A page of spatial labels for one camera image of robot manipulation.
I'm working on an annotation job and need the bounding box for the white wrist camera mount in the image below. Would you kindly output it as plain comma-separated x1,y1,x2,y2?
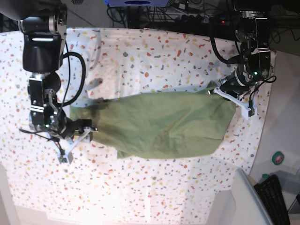
208,87,257,120
56,127,98,164

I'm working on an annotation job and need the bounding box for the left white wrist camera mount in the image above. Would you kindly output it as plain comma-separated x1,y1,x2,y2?
208,87,257,120

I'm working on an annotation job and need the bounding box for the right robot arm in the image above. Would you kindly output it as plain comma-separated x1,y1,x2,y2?
0,0,93,140

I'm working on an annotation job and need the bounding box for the green t-shirt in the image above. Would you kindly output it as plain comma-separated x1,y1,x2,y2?
70,90,236,159

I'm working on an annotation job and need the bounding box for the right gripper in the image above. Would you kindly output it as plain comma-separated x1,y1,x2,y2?
46,117,92,140

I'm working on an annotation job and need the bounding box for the green tape roll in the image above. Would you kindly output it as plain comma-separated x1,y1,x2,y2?
271,151,285,165

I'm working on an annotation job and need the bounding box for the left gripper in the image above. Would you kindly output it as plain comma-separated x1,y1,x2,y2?
220,64,260,99

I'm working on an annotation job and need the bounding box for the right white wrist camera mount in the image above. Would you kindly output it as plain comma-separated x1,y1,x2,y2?
56,127,98,164

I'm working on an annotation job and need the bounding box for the blue box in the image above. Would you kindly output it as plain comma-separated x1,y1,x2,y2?
104,0,175,7

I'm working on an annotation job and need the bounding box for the grey plastic bin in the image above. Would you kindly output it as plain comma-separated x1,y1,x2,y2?
231,169,273,225

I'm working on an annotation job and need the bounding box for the black keyboard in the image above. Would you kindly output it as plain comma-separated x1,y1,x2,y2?
254,174,291,225

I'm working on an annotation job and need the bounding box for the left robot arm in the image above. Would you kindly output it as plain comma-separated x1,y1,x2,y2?
209,0,277,99

